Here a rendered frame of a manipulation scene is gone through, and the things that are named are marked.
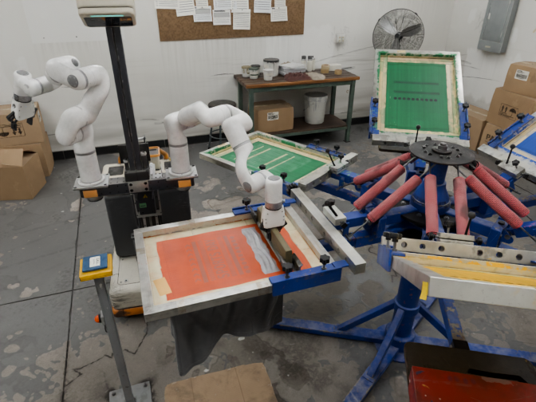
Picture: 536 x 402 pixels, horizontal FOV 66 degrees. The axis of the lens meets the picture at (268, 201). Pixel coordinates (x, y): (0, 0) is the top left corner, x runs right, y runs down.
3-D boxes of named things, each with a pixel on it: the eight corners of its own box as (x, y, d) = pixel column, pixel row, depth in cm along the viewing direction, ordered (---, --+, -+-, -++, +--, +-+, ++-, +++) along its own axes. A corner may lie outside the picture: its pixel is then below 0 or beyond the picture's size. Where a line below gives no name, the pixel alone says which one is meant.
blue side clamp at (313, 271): (272, 297, 161) (273, 283, 158) (268, 289, 166) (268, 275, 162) (340, 280, 170) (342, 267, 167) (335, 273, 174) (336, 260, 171)
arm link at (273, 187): (247, 172, 175) (262, 165, 182) (248, 195, 181) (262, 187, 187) (274, 183, 167) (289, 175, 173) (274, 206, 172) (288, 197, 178)
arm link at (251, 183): (242, 145, 183) (265, 187, 184) (222, 154, 174) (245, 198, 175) (254, 138, 177) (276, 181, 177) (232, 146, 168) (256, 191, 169)
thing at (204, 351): (183, 377, 177) (173, 304, 156) (182, 370, 180) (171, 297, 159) (283, 348, 191) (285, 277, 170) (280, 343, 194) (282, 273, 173)
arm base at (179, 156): (167, 165, 221) (164, 138, 214) (191, 163, 224) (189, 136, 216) (169, 178, 208) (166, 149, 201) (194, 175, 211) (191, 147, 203)
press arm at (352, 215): (330, 231, 193) (331, 222, 190) (324, 225, 197) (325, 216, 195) (362, 225, 198) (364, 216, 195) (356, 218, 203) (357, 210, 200)
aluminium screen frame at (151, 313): (145, 323, 148) (143, 315, 146) (134, 235, 196) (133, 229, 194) (340, 276, 171) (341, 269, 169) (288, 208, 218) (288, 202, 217)
